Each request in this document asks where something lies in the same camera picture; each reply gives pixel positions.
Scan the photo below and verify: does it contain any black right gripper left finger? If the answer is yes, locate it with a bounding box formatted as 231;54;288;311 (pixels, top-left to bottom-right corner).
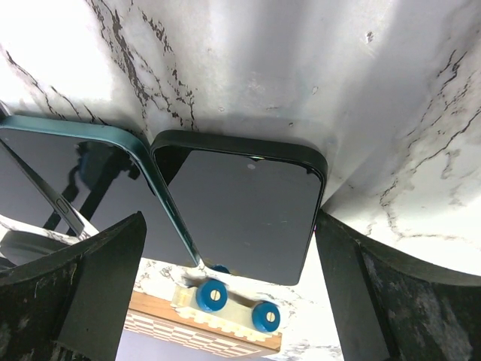
1;212;147;360

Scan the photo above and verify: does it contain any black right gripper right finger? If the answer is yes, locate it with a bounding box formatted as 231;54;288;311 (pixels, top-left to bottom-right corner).
316;211;480;360

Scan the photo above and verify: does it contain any toy car with blue wheels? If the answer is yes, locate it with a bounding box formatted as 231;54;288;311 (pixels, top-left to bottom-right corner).
171;275;281;341

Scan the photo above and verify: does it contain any black phone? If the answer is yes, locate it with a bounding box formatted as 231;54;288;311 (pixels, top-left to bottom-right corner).
0;101;97;240
151;130;328;286
0;114;202;268

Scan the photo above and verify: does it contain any wooden chessboard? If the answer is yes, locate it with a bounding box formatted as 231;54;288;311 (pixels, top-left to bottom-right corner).
124;291;282;359

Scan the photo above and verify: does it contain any black phone stand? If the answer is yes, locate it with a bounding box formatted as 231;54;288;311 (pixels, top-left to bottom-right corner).
1;231;68;271

